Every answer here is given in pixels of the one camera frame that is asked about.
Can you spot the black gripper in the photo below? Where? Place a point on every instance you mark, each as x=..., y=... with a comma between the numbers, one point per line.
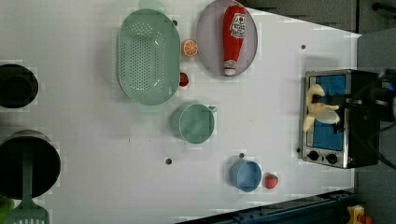
x=372, y=97

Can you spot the green mug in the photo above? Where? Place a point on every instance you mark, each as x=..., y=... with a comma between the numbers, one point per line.
x=193, y=123

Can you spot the silver toaster oven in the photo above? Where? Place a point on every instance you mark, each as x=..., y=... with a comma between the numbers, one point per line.
x=320, y=145

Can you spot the red strawberry toy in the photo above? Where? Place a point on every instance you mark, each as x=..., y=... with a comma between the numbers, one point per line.
x=270, y=181
x=184, y=80

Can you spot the blue cup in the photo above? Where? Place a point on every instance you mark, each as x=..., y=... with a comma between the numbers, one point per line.
x=246, y=175

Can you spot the grey round plate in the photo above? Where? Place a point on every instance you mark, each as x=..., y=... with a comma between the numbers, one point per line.
x=209, y=38

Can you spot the red plush ketchup bottle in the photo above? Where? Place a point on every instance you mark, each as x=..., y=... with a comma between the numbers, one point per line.
x=233, y=35

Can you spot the orange slice toy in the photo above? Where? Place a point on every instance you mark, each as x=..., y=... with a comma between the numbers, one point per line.
x=189, y=48

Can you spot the green perforated colander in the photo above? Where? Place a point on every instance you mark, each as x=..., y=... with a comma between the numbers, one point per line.
x=148, y=57

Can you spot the large black pot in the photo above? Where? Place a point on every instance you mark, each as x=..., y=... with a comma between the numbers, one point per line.
x=46, y=163

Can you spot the small black pot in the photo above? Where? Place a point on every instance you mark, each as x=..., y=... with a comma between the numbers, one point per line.
x=18, y=86

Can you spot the green slotted spatula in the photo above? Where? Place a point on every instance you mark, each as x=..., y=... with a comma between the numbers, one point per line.
x=27, y=212

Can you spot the blue metal frame rail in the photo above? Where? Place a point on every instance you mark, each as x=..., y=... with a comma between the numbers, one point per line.
x=326, y=208

